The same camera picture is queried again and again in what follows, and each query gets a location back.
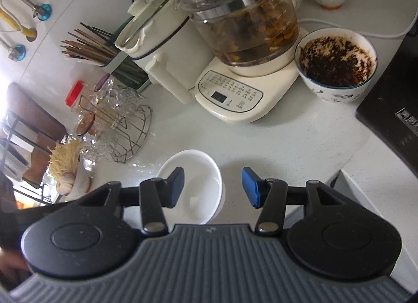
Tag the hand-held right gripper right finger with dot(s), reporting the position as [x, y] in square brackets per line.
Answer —
[250, 188]

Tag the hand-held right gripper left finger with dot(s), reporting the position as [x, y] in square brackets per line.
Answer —
[176, 188]

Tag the translucent plastic bowl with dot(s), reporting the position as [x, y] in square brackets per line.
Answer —
[199, 179]

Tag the sliced white mushroom pieces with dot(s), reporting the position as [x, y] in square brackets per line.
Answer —
[65, 183]

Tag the leaf-print ceramic bowl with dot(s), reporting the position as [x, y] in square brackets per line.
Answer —
[80, 188]

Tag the cream kettle base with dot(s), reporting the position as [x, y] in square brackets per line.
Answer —
[228, 94]

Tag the brown wooden cutting board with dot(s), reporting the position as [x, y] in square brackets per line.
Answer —
[29, 110]

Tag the dark chopstick holder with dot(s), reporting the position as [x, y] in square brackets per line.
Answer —
[127, 72]

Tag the painted bowl with blue rim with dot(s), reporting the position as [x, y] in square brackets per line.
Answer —
[336, 94]

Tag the cream electric pot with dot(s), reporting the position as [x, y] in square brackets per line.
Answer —
[166, 61]

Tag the clear jar with red lid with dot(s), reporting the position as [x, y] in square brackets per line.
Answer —
[76, 92]

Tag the dark dried flakes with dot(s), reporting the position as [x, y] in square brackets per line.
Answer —
[336, 61]

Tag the black induction cooktop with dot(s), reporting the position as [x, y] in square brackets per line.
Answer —
[392, 100]

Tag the bundle of wooden chopsticks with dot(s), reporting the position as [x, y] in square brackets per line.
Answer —
[88, 46]

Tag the blue suction hook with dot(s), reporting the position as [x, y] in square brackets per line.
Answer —
[18, 52]
[44, 13]

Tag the glass kettle pot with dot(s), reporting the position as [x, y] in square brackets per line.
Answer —
[245, 12]

